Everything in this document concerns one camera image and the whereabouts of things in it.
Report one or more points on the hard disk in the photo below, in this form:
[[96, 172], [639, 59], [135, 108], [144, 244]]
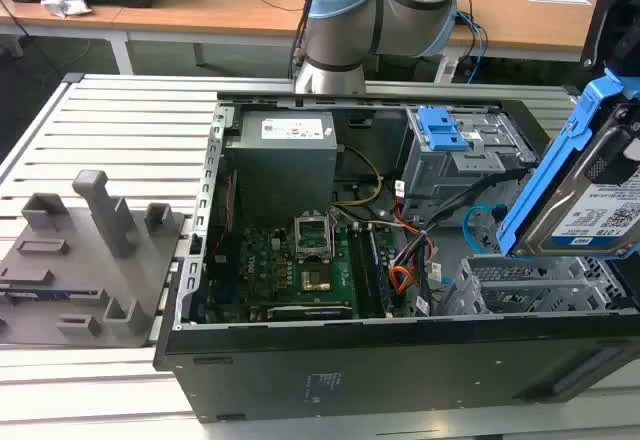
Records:
[[575, 210]]

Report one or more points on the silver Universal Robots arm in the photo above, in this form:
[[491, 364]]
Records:
[[345, 25]]

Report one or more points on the grey metal disk bay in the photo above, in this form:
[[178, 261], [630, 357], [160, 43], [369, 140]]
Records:
[[520, 285]]

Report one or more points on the blue plastic drive latch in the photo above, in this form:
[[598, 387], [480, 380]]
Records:
[[440, 130]]

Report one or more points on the grey metal drive cage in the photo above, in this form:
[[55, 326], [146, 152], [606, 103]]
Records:
[[440, 175]]

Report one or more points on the black RAM stick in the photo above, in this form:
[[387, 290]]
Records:
[[380, 270]]

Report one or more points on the grey power supply unit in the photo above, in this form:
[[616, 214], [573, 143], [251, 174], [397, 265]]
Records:
[[282, 165]]

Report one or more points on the CPU socket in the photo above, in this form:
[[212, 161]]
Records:
[[316, 280]]

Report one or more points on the wooden desk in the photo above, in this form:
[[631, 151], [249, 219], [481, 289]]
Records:
[[200, 7]]

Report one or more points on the black graphics card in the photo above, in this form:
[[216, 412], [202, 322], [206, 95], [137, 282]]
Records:
[[310, 311]]

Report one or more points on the black open PC case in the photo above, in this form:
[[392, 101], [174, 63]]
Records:
[[380, 370]]

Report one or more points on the green motherboard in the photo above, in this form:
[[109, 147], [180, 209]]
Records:
[[265, 270]]

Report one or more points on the crumpled white paper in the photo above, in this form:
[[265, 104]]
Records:
[[62, 5]]

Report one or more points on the grey parts rack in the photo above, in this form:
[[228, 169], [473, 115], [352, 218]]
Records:
[[100, 270]]

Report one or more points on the dark RAM stick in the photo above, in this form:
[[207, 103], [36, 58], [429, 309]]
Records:
[[50, 293]]

